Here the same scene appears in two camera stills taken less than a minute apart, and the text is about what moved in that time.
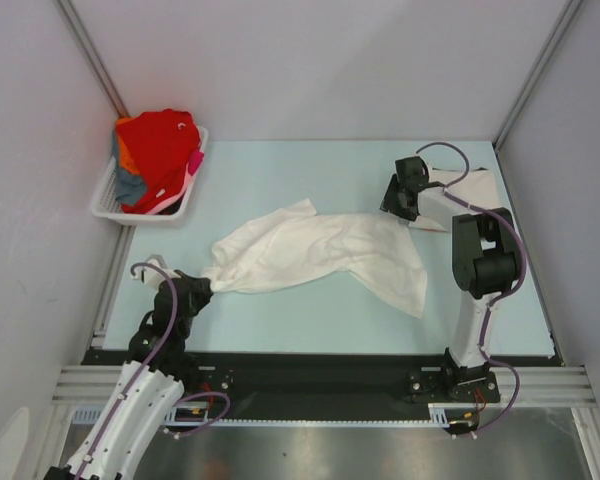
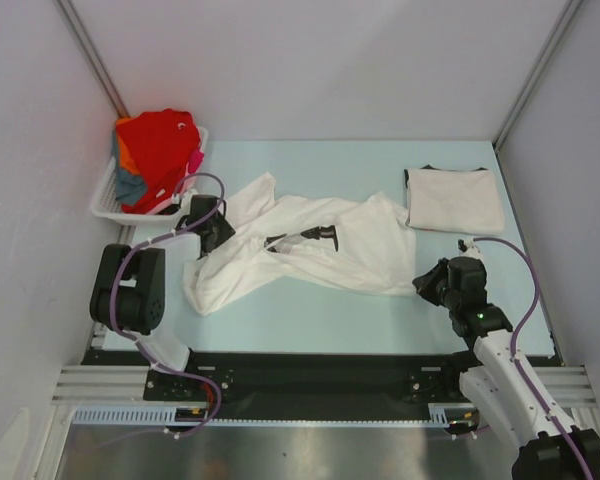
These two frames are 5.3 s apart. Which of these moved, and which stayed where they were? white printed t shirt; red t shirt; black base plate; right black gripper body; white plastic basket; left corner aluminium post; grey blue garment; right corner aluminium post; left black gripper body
Moved: white printed t shirt; right black gripper body; left black gripper body
Stayed: grey blue garment; right corner aluminium post; white plastic basket; red t shirt; black base plate; left corner aluminium post
